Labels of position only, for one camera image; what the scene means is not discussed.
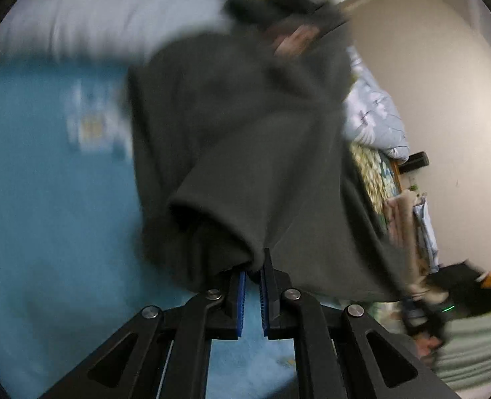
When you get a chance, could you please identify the dark grey fleece pants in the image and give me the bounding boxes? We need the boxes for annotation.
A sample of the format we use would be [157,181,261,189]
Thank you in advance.
[127,15,409,301]

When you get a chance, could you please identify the hanging dark clothes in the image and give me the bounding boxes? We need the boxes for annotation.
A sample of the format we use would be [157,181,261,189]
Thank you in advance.
[425,261,491,320]

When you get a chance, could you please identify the person right hand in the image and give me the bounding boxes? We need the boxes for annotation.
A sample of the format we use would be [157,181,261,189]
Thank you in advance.
[273,24,319,57]

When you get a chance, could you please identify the beige folded blanket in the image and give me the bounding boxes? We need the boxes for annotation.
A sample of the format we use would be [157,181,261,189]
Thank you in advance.
[383,189,448,305]

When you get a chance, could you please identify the green curtain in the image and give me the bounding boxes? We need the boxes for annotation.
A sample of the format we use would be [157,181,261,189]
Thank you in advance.
[434,313,491,391]

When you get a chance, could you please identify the teal floral bed blanket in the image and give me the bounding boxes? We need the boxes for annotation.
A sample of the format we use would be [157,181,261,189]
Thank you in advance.
[0,61,190,398]

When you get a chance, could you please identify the light blue folded cloth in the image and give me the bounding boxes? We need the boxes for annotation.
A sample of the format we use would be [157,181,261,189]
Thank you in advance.
[412,193,439,273]

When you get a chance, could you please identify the light blue floral duvet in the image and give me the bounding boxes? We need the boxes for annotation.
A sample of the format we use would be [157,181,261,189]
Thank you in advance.
[0,0,410,170]

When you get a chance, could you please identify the black speaker by wall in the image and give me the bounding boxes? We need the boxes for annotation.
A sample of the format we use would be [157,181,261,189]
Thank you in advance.
[398,151,429,174]

